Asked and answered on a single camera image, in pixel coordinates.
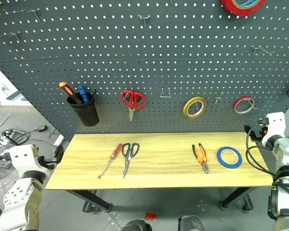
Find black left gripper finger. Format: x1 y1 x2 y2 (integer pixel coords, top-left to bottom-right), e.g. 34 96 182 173
54 144 65 166

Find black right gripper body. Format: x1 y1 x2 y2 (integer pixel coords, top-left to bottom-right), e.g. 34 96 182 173
253 117 268 143

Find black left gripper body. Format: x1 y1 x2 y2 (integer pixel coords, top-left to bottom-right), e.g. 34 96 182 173
38 155 56 171

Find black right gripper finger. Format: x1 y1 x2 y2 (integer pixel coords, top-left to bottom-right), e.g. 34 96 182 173
243 124 256 142

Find black plastic tool cup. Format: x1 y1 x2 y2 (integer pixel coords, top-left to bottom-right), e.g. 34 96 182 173
66 92 100 128

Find dark grey metal pegboard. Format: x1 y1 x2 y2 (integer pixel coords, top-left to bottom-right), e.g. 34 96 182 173
0 0 289 143

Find thin red tape roll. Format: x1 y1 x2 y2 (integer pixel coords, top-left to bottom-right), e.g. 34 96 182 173
232 95 256 115

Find blue tape roll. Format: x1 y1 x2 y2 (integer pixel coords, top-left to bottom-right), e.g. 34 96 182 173
216 146 243 168

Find short metal pegboard hook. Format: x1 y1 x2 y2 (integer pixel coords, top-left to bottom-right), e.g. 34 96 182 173
137 14 151 28
214 91 225 104

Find orange black pliers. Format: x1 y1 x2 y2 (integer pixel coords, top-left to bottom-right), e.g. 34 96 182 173
191 142 210 175

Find black table leg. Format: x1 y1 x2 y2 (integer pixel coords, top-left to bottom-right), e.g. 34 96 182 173
218 187 258 212
65 189 113 213

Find yellow tape roll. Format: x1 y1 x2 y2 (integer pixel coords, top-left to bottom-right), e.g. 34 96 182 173
183 96 207 120

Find long metal pegboard hook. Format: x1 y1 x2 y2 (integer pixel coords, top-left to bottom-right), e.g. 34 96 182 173
252 46 276 56
3 8 41 21
0 31 23 43

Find dark rounded shape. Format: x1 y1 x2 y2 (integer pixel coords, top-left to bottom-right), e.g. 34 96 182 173
177 215 206 231
119 218 153 231

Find large red tape roll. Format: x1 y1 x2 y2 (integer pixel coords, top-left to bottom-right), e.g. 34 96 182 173
220 0 267 17

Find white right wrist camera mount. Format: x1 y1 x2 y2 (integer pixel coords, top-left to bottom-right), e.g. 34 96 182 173
261 111 286 148

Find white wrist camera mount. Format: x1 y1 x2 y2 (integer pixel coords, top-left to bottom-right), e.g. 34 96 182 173
4 144 51 179
261 111 286 148

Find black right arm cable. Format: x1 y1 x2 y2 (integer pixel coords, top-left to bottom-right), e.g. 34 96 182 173
245 119 289 204

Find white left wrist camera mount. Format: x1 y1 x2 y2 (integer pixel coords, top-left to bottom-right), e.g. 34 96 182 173
4 144 51 179

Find black floor cable bundle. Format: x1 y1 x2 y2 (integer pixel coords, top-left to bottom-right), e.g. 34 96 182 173
0 128 40 174

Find red handled screwdriver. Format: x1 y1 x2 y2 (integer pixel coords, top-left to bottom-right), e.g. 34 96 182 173
97 143 124 180

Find white floor cable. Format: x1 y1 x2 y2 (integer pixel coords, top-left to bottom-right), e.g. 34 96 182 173
0 105 14 129

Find orange black handled screwdriver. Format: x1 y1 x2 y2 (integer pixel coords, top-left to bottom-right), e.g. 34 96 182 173
58 81 84 105

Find blue-handled screwdriver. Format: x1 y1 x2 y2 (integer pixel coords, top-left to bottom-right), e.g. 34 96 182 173
78 85 90 103

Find black handled scissors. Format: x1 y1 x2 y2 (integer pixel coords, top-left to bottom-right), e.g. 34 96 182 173
121 142 140 179

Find red handled scissors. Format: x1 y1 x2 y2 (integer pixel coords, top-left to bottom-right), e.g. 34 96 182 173
120 89 146 123

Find wire loop pegboard hook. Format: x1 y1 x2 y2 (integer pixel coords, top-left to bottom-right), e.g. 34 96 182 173
159 87 172 99

